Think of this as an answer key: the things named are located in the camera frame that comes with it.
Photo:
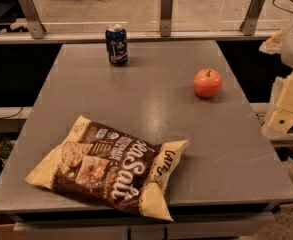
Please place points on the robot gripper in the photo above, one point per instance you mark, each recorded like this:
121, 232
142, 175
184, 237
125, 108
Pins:
280, 119

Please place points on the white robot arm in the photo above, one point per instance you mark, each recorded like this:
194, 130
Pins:
286, 54

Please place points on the red apple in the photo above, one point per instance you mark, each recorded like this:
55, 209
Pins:
207, 83

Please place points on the grey table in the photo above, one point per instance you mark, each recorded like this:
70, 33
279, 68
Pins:
226, 184

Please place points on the blue soda can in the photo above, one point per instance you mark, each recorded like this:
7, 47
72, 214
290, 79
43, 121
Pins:
116, 44

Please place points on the brown yellow chip bag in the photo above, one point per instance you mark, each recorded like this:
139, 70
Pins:
100, 164

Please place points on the right metal rail bracket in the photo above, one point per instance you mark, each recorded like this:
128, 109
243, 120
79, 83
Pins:
249, 24

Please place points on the metal rail bracket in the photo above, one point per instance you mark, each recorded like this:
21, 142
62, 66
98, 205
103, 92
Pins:
249, 24
35, 26
166, 7

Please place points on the middle metal rail bracket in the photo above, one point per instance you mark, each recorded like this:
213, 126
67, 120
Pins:
166, 7

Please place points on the left metal rail bracket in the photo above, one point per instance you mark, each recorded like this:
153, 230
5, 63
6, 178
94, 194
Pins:
35, 26

